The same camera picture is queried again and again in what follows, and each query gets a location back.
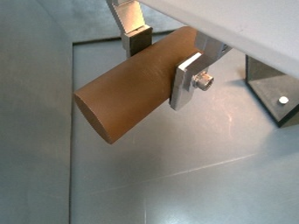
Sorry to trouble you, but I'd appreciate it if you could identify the black curved cradle stand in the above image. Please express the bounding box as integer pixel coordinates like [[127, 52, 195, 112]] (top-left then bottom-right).
[[246, 56, 299, 127]]

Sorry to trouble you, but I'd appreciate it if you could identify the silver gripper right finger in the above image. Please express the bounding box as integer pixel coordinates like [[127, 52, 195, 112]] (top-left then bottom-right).
[[170, 32, 231, 110]]

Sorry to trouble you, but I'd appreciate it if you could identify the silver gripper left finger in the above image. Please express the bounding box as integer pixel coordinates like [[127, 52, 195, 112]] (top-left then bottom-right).
[[107, 0, 154, 58]]

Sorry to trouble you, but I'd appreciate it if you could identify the brown wooden cylinder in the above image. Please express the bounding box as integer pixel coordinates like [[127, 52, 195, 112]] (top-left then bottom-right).
[[74, 26, 196, 144]]

